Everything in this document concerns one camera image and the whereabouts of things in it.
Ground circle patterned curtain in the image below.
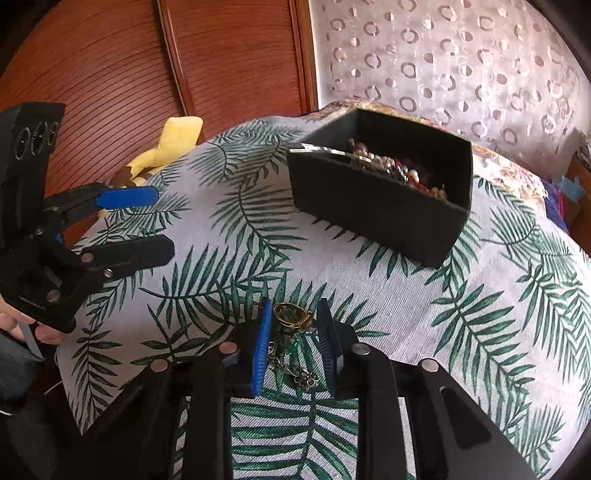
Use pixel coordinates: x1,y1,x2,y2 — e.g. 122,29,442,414
310,0,590,177

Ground silver flower hair comb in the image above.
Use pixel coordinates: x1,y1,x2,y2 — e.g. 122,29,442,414
288,143,368,162

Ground white pearl necklace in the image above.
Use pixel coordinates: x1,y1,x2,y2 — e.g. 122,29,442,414
345,138,449,202

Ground yellow plush toy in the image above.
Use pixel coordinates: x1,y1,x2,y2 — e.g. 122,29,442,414
109,116,204,188

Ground palm leaf bedspread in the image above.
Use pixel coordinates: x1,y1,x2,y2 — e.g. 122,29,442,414
58,118,590,479

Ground blue folded blanket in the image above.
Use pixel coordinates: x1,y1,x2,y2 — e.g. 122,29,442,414
542,177,587,234

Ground wooden side cabinet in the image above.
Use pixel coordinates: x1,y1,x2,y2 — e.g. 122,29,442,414
564,154,591,254

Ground gold ring keychain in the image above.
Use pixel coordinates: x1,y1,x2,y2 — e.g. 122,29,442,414
269,302,318,391

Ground person's left hand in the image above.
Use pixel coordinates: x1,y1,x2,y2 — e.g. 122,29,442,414
0,298,66,345

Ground black jewelry box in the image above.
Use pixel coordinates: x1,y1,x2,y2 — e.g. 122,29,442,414
287,109,473,268

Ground red wooden wardrobe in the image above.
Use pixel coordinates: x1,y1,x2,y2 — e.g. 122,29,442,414
0,0,320,250

